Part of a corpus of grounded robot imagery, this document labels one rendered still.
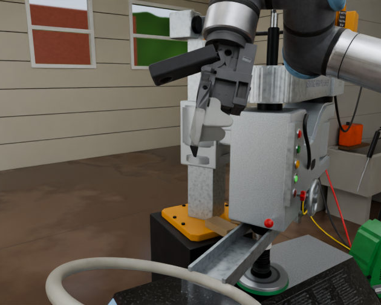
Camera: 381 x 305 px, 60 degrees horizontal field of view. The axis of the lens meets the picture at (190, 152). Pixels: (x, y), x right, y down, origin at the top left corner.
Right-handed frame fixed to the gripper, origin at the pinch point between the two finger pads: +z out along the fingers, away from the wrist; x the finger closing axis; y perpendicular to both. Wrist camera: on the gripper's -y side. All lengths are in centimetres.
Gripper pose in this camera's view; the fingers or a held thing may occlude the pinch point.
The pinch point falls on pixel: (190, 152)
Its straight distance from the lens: 55.0
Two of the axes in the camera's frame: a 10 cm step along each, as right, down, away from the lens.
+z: -2.1, 9.7, -1.1
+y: 9.8, 2.1, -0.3
